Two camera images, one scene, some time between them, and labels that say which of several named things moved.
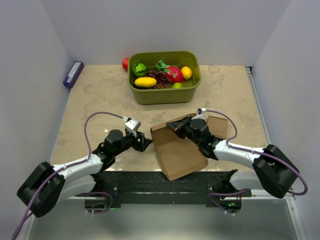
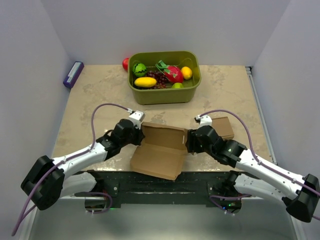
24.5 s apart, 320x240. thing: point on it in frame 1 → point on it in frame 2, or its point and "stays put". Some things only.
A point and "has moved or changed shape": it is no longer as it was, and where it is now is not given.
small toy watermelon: (139, 69) stays put
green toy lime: (177, 85) stays put
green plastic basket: (176, 94) stays put
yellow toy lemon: (186, 72) stays put
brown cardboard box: (179, 157) has moved or changed shape
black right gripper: (179, 125) → (191, 143)
